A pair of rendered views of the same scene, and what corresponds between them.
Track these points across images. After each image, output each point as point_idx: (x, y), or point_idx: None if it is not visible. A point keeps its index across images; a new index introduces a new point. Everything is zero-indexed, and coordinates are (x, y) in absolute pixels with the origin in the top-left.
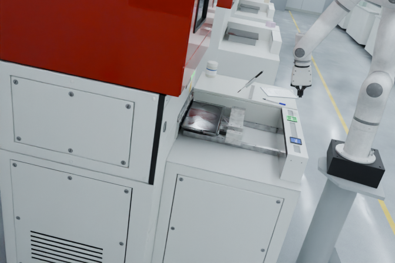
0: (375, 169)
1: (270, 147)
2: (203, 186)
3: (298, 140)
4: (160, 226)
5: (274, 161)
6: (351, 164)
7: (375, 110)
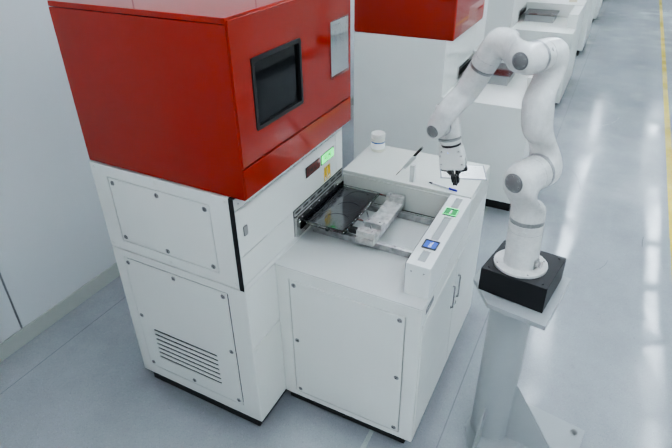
0: (535, 287)
1: None
2: (317, 296)
3: (434, 244)
4: (285, 337)
5: None
6: (504, 278)
7: (526, 208)
